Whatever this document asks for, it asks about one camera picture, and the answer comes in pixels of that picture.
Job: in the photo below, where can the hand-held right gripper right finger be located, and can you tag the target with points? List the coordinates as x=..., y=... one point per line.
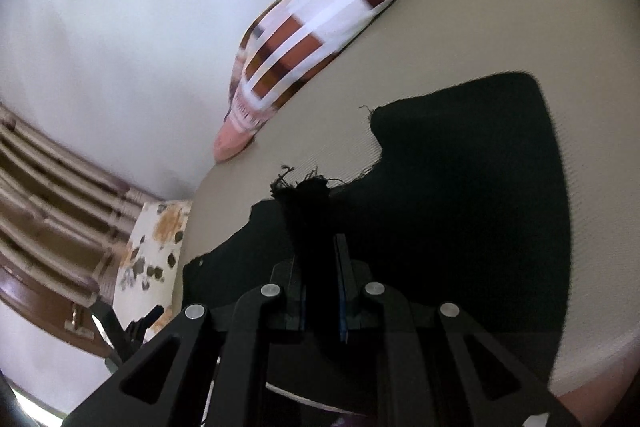
x=343, y=287

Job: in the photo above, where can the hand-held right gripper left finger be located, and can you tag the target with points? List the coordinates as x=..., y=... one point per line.
x=299, y=307

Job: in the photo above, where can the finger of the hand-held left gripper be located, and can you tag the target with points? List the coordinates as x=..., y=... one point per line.
x=147, y=322

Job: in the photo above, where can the black pants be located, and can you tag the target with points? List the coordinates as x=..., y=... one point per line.
x=450, y=207

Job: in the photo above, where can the floral white pillow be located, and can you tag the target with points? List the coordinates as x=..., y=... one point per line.
x=155, y=252

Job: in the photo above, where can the striped brown curtain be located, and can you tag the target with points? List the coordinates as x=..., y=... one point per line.
x=50, y=197

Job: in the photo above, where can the checked brown white pillow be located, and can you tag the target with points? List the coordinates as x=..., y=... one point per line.
x=310, y=37

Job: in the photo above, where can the beige bed sheet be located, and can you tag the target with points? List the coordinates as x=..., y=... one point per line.
x=450, y=32

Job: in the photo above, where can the wooden bed frame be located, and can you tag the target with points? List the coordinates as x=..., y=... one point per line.
x=40, y=312

